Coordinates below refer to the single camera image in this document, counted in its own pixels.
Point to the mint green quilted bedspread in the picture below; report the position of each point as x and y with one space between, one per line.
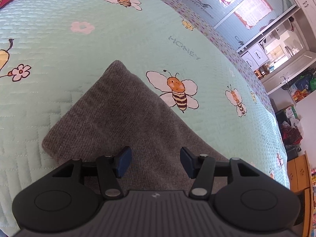
53 51

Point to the wooden desk with drawers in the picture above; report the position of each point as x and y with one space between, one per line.
300 177

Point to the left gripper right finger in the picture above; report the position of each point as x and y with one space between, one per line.
201 169

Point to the white drawer cabinet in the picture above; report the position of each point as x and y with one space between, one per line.
255 56

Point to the sliding door wardrobe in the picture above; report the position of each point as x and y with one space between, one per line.
239 22

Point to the dark red clothes pile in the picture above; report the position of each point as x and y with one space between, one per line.
290 135

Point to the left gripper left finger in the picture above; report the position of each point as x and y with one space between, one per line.
111 168

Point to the grey knit trousers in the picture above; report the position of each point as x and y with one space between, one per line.
119 110

